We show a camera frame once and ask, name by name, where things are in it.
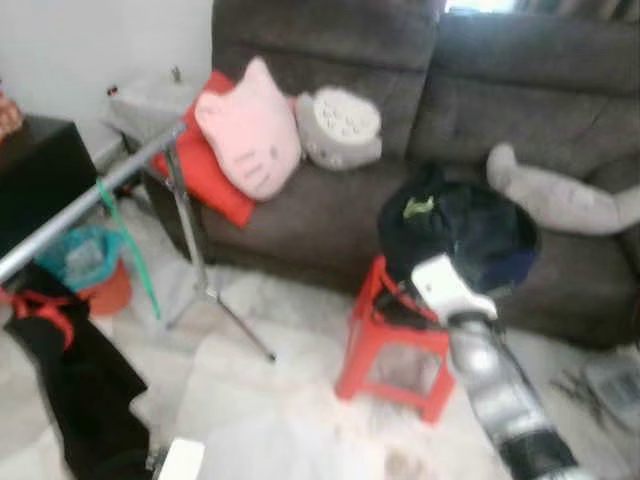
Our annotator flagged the black television cabinet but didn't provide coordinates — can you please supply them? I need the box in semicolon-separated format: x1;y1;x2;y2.
0;115;101;261

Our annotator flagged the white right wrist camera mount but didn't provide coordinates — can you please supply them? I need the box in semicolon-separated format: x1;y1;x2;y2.
411;253;498;323

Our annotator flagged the red waste bin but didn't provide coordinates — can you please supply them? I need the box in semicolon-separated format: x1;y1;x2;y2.
78;262;134;317

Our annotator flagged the red plastic stool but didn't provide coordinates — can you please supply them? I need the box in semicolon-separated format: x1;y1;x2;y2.
334;255;456;424

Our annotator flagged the pink cat face cushion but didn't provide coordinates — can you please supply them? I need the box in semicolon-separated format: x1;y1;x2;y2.
193;56;303;201

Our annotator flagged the dark brown fabric sofa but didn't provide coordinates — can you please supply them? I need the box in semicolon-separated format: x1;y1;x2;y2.
205;0;640;346

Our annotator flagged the dark clothes pile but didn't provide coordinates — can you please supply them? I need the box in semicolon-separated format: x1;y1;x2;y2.
376;163;541;296

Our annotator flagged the grey white plush cushion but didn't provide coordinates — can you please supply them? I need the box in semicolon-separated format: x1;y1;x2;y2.
293;86;383;171

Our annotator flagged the green plastic hanger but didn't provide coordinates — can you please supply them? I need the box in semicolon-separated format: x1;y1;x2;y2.
97;178;163;321

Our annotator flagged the red cushion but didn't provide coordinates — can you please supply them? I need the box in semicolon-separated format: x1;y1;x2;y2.
150;70;256;229

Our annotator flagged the long black garment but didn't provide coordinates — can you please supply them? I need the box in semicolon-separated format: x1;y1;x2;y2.
0;262;153;480

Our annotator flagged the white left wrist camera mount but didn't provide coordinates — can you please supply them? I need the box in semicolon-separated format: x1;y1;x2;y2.
157;437;206;480

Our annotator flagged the red plastic hanger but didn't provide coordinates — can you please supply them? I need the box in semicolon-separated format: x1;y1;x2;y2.
0;288;79;349

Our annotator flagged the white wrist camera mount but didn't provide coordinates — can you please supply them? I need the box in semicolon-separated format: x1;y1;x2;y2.
411;253;498;323
157;437;206;480

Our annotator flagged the white lace covered side table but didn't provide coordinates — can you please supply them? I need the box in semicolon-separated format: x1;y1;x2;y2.
105;75;216;146

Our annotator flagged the chrome metal clothes rack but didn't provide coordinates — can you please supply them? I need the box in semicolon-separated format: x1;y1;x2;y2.
0;122;277;363

